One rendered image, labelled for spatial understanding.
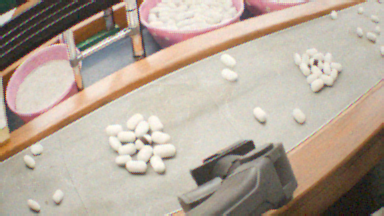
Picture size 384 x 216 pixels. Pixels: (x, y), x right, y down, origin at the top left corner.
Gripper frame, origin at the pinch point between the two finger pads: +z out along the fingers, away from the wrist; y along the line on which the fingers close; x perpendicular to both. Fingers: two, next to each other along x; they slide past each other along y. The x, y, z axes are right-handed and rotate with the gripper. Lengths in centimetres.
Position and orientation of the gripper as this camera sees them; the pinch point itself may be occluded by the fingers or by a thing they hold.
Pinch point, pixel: (209, 167)
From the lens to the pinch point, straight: 78.4
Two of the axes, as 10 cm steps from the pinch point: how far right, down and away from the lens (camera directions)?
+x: 3.9, 9.1, 1.2
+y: -8.7, 4.1, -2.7
